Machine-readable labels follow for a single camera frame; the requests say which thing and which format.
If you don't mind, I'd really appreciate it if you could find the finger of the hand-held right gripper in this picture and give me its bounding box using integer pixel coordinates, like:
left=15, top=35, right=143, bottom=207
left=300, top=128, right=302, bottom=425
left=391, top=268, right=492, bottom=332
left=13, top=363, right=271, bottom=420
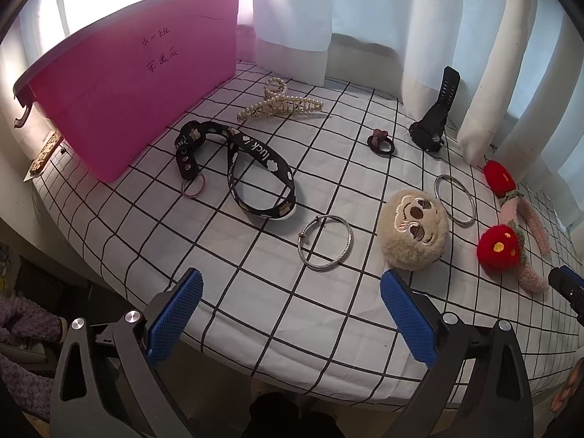
left=547, top=265, right=584, bottom=324

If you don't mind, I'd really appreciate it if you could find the white curtain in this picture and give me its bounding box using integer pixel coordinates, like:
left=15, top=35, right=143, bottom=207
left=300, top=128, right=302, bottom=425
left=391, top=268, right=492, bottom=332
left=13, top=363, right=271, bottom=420
left=0, top=0, right=584, bottom=238

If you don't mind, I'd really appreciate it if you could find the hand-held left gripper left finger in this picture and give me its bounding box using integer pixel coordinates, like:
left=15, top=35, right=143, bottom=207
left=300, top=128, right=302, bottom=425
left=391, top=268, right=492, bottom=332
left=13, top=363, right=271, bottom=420
left=49, top=268, right=204, bottom=438

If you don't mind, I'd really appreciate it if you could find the purple fuzzy clothing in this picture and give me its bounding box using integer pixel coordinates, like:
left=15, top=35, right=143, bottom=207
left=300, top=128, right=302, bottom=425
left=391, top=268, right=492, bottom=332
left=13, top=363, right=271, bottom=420
left=0, top=296, right=69, bottom=420

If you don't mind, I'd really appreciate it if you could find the red flower plush headband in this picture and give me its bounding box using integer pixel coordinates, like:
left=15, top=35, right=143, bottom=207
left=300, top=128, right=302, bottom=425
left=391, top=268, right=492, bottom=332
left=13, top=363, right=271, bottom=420
left=477, top=160, right=550, bottom=293

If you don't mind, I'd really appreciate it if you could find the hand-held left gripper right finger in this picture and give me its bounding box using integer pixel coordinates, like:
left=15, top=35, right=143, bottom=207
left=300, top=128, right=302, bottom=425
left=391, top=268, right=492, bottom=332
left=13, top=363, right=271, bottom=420
left=380, top=269, right=534, bottom=438

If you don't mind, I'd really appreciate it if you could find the pink plastic storage box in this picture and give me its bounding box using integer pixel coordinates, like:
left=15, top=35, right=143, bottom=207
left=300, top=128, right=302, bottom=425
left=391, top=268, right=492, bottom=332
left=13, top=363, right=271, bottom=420
left=13, top=0, right=251, bottom=183

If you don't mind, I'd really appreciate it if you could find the white black checked cloth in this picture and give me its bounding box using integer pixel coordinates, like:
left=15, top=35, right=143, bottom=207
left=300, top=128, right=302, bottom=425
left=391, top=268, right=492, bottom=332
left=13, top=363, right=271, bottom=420
left=27, top=61, right=584, bottom=409

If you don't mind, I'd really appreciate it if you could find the beige plush sloth face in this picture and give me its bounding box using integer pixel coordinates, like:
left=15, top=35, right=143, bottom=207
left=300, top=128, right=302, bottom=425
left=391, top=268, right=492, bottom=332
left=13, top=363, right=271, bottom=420
left=379, top=188, right=448, bottom=269

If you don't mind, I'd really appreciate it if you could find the black wrist watch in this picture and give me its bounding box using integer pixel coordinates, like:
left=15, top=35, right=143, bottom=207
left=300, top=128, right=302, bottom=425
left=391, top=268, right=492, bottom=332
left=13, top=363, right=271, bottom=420
left=408, top=66, right=461, bottom=153

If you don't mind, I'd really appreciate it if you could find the black flower print lanyard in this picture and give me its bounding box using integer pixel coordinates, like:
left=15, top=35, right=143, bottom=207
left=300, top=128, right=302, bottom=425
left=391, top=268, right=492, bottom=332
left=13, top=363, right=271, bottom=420
left=173, top=121, right=297, bottom=222

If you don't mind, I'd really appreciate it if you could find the plain silver bangle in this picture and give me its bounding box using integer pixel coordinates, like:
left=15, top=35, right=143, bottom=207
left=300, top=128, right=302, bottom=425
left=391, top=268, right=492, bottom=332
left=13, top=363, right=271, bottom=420
left=433, top=174, right=476, bottom=226

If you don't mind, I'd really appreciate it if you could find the dark red hair tie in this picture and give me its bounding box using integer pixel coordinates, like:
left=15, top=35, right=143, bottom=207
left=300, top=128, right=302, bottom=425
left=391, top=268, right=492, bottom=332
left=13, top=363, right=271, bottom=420
left=367, top=128, right=395, bottom=157

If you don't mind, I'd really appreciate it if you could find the pearl hair claw clip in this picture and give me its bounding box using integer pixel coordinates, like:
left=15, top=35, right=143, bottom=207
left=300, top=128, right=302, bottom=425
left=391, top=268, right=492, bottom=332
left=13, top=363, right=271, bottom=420
left=236, top=77, right=326, bottom=123

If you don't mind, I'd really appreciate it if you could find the silver bangle with knot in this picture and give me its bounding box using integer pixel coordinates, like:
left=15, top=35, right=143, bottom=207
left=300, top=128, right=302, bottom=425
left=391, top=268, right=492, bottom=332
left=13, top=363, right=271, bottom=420
left=299, top=215, right=354, bottom=271

